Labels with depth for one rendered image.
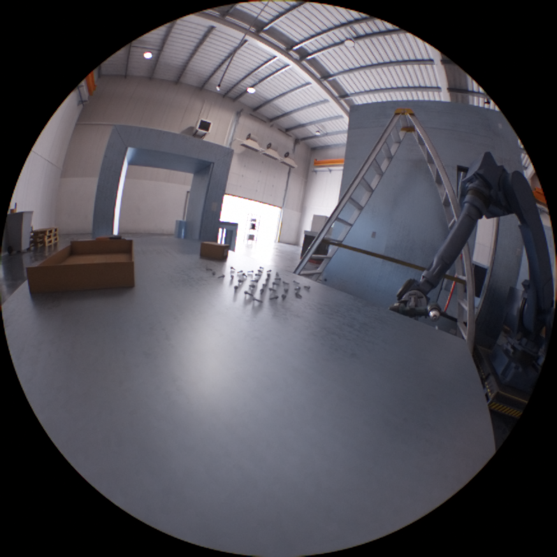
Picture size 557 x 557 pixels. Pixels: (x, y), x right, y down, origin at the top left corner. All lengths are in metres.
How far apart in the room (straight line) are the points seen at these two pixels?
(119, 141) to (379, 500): 1.97
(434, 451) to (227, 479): 0.20
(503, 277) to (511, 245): 0.37
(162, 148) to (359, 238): 2.40
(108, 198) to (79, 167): 8.57
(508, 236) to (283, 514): 2.62
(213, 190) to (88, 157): 8.87
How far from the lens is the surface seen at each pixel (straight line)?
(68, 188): 10.22
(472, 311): 1.69
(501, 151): 3.02
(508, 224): 2.64
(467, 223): 1.31
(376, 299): 2.51
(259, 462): 0.18
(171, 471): 0.17
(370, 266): 2.50
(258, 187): 11.74
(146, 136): 1.84
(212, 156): 1.92
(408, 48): 8.61
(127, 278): 0.48
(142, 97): 11.24
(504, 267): 2.55
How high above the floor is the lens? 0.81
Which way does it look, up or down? 14 degrees down
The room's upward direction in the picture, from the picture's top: 10 degrees clockwise
